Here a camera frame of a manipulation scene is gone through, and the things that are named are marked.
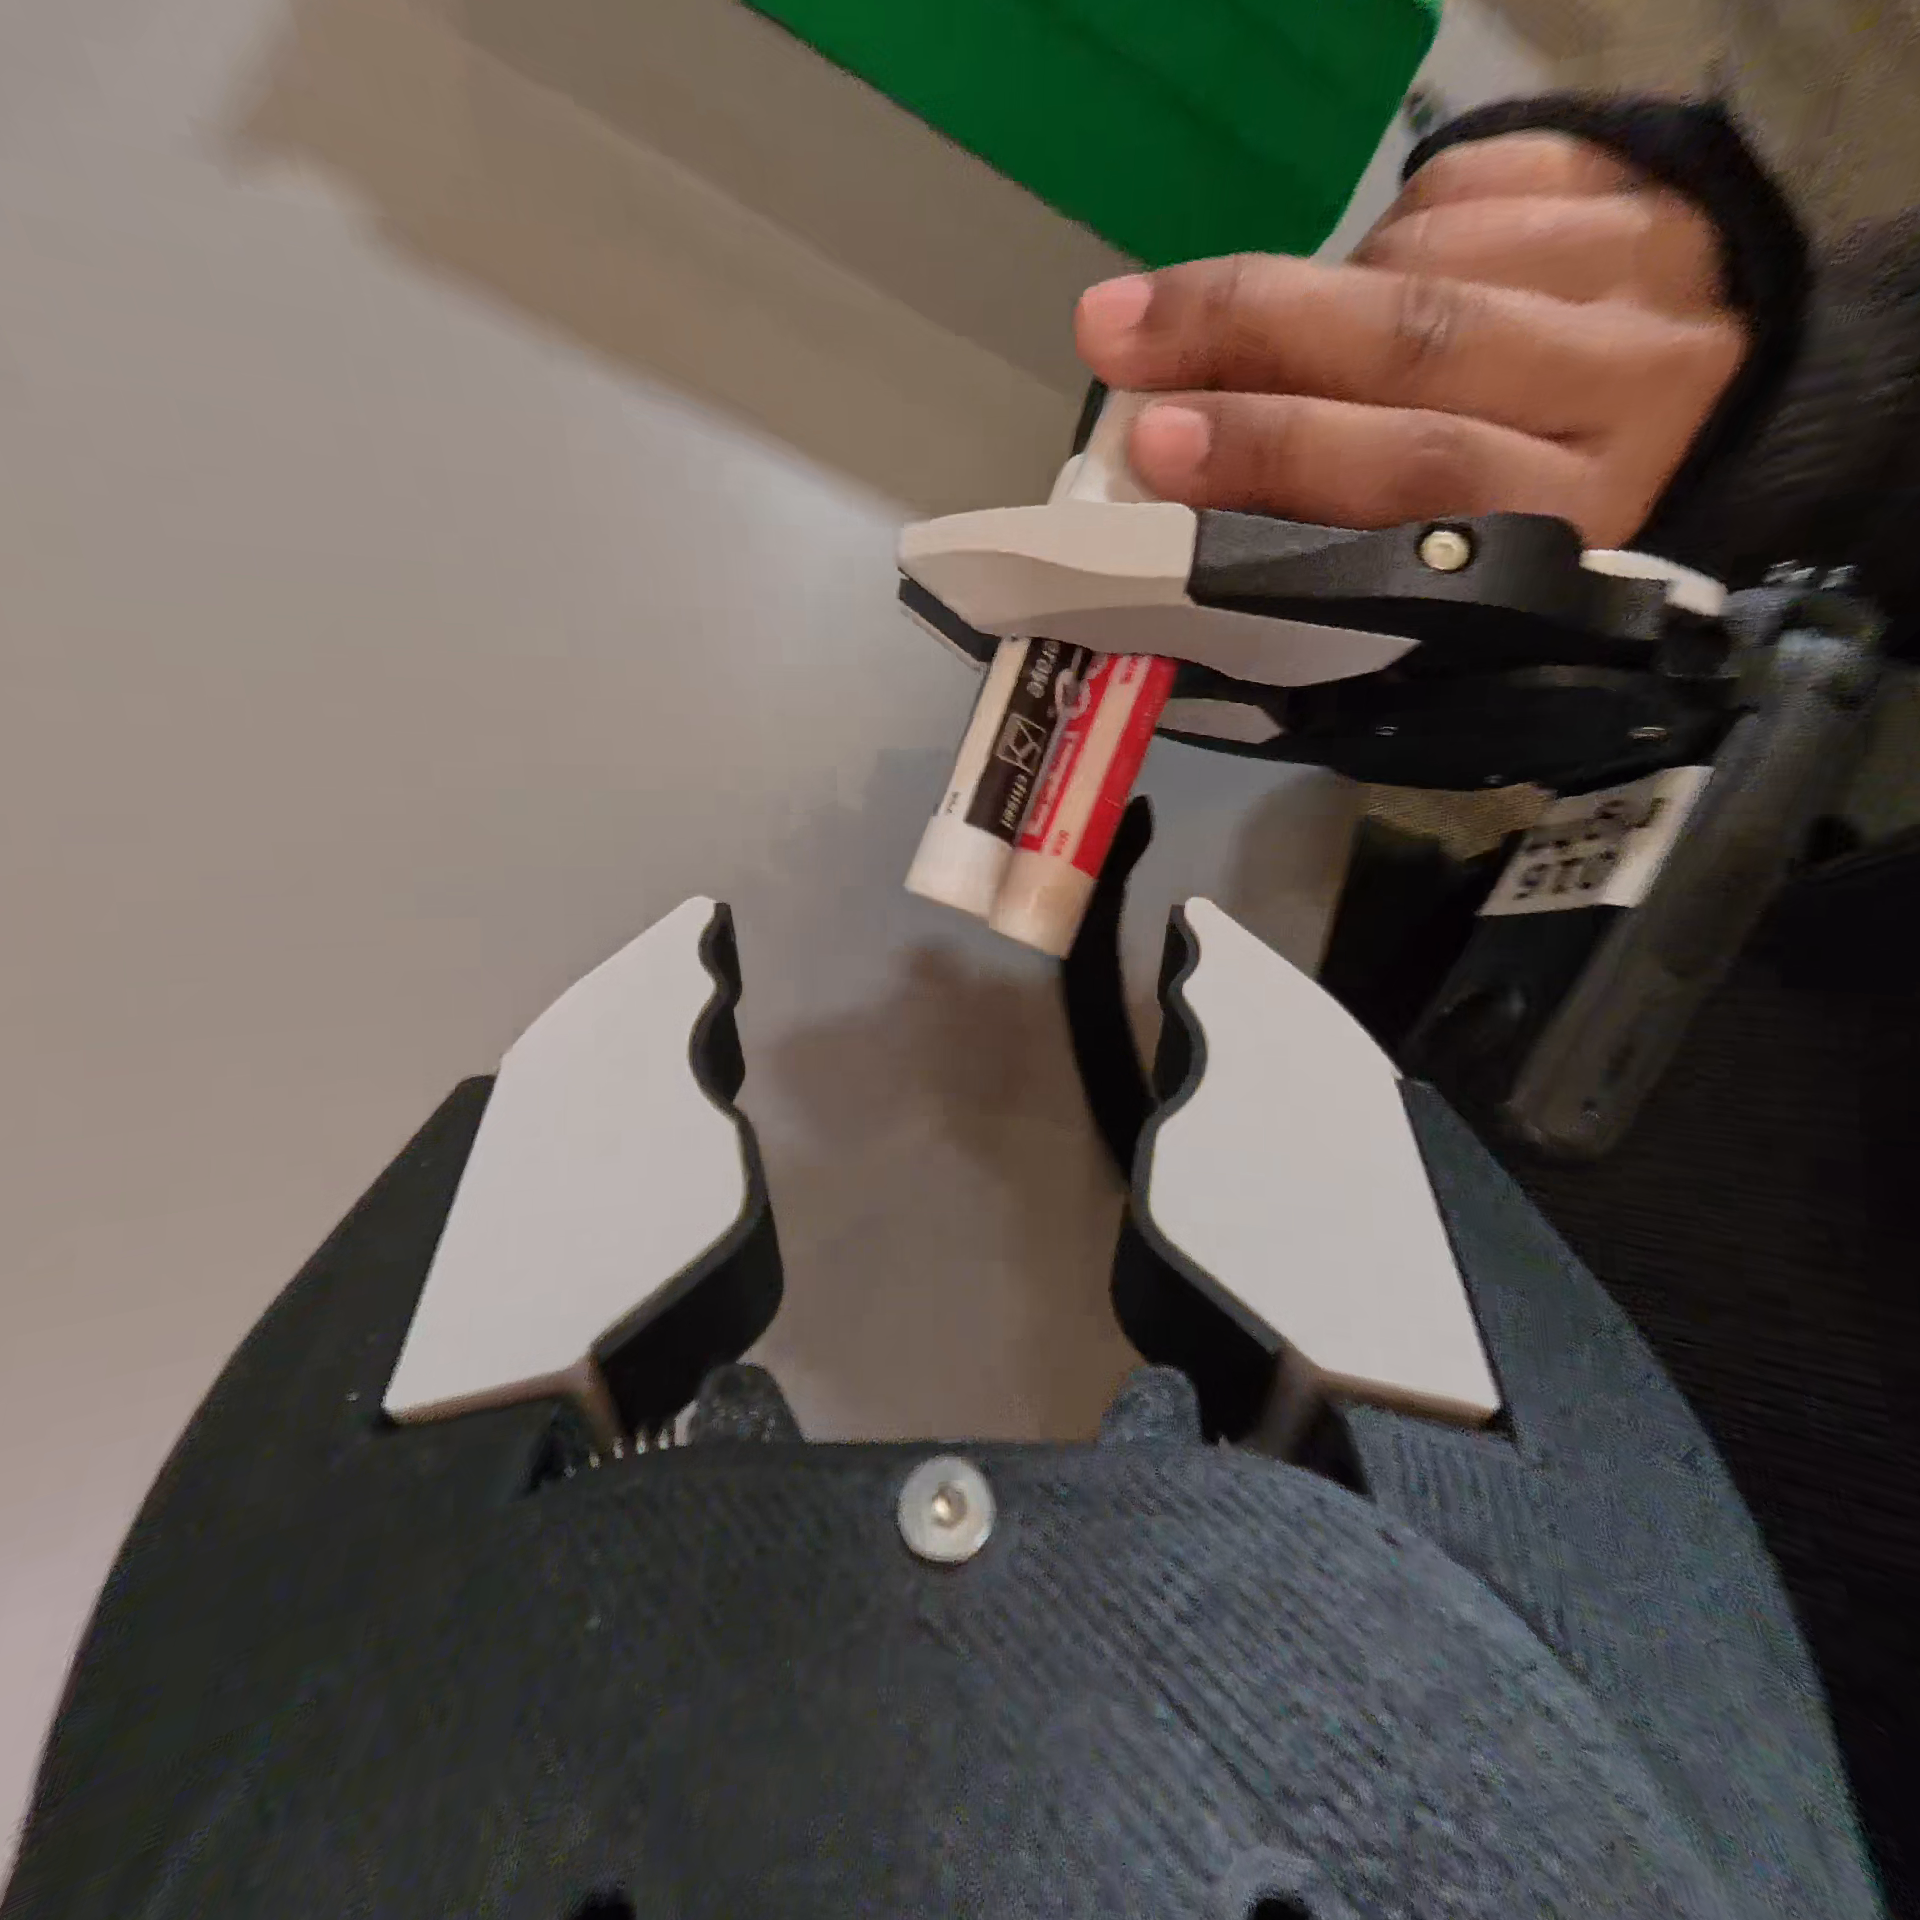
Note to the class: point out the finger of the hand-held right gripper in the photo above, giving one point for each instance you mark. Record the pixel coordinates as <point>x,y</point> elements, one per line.
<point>1080,580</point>
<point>1224,720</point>

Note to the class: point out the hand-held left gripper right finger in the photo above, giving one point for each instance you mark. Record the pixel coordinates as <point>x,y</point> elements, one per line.
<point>1319,1200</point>

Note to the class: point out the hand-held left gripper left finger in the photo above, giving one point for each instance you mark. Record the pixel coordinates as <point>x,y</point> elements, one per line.
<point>599,1172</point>

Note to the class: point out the red dry erase marker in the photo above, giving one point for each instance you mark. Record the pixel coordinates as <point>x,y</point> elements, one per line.
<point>1073,840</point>

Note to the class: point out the black dry erase marker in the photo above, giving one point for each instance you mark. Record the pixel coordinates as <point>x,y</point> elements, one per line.
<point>974,811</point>

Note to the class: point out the person's right hand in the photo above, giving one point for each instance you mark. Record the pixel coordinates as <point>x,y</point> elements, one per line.
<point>1425,376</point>

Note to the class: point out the green plastic storage box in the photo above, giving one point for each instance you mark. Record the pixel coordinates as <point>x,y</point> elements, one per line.
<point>1125,105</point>

